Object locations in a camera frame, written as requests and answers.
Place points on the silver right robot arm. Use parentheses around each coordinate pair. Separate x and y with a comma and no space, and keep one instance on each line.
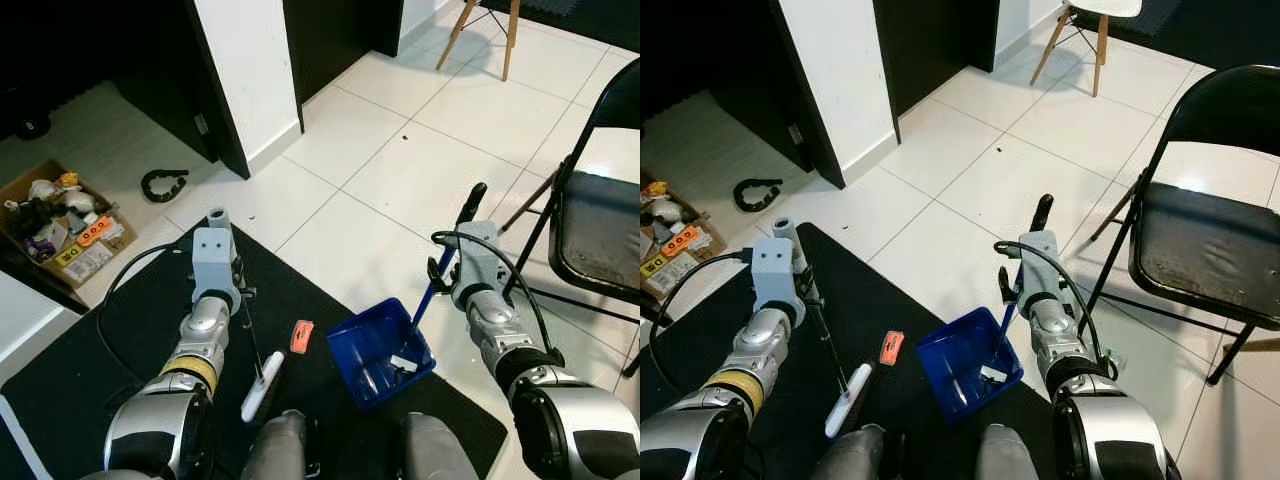
(1050,325)
(495,320)

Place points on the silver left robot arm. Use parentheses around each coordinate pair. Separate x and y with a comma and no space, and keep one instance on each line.
(760,345)
(200,330)

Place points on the dark grey floor mat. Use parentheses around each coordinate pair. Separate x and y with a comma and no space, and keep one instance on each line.
(590,8)
(1210,30)

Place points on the red snack wrapper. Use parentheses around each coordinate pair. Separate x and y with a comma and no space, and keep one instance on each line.
(302,336)
(891,347)

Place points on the small white paper scrap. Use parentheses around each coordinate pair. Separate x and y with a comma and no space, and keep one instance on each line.
(403,365)
(992,373)

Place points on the cardboard box with clutter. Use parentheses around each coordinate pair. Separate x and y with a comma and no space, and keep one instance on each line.
(70,235)
(680,240)

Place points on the black partition panel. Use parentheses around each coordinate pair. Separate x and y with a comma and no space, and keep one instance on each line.
(340,40)
(930,45)
(228,135)
(825,140)

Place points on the black folding chair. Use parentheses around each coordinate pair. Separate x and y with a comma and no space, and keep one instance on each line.
(1200,240)
(600,230)

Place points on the silver left robot leg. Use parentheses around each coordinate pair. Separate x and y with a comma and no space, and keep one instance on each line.
(855,455)
(280,450)

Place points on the silver robot leg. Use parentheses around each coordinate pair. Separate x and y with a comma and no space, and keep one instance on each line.
(280,450)
(1012,455)
(855,455)
(440,450)

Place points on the silver right robot leg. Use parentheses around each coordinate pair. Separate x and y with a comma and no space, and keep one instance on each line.
(440,450)
(1012,455)

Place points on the white chair with wooden legs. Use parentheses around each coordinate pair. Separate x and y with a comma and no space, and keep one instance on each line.
(510,35)
(1100,8)

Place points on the wooden stick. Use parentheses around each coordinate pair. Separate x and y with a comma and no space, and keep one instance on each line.
(1265,345)

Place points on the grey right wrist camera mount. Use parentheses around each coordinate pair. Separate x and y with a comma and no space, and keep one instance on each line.
(485,255)
(1042,265)

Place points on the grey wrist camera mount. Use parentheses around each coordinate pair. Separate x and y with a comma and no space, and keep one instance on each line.
(213,260)
(1042,265)
(485,255)
(775,280)

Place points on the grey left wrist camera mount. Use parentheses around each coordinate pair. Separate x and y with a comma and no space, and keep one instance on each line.
(213,260)
(775,280)

